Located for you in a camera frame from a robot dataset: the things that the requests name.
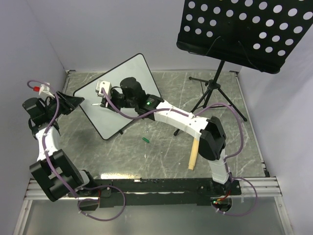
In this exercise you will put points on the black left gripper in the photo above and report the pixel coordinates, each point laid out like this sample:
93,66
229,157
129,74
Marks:
68,103

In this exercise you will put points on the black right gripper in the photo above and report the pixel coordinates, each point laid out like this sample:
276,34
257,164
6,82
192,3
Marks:
104,104

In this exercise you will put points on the white whiteboard with black frame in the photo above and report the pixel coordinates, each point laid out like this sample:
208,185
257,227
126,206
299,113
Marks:
127,85

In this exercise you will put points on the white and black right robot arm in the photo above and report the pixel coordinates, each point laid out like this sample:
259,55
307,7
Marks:
209,138

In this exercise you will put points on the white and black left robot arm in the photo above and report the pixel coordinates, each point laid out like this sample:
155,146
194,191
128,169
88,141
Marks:
54,171

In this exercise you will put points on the beige microphone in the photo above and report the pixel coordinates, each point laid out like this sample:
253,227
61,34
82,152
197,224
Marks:
193,154

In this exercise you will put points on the black perforated music stand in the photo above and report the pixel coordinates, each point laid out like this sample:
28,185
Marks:
257,34

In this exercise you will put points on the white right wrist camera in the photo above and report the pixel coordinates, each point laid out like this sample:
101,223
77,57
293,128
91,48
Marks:
103,86

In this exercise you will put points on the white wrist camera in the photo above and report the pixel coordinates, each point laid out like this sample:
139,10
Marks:
43,89
103,86

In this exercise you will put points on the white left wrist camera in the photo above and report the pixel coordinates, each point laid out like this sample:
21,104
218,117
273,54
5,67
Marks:
43,89

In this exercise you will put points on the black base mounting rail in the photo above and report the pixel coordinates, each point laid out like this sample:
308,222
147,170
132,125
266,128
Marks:
145,192

